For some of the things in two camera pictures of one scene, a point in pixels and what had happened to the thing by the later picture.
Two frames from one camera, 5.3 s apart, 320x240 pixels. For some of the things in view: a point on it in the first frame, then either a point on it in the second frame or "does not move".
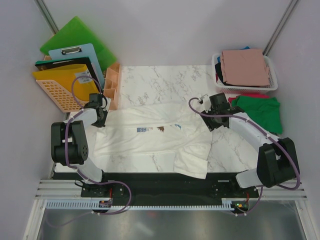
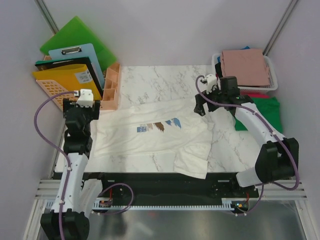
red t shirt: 248,95 does not move
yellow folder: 75,78 does not move
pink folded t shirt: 244,67 does not move
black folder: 61,63 does not move
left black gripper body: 100,123 -> 92,113
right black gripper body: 211,122 -> 214,96
